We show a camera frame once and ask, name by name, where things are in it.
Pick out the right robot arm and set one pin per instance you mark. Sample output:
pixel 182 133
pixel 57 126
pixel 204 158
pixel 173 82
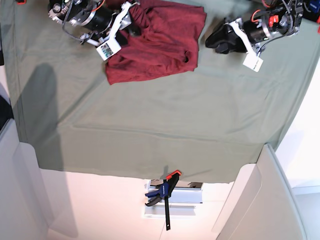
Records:
pixel 136 32

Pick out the white panel right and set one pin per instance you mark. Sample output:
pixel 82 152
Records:
pixel 261 204

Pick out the aluminium profile under table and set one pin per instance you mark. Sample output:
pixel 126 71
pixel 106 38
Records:
pixel 185 201

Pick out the blue black bar clamp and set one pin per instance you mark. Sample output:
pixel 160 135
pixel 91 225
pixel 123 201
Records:
pixel 163 193

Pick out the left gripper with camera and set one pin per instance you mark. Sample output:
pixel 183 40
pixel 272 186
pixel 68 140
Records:
pixel 243 37

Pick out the white panel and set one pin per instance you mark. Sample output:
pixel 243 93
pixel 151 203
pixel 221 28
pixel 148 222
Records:
pixel 25 211
pixel 261 204

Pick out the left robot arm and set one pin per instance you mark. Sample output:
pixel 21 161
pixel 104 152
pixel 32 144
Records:
pixel 279 19

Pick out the red long-sleeve T-shirt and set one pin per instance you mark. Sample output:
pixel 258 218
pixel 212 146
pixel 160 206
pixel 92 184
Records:
pixel 168 43

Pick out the white panel left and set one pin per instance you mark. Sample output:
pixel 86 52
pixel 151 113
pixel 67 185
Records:
pixel 25 211

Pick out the green table cloth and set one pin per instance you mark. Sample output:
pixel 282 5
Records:
pixel 207 123

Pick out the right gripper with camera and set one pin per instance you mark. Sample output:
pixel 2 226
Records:
pixel 104 24

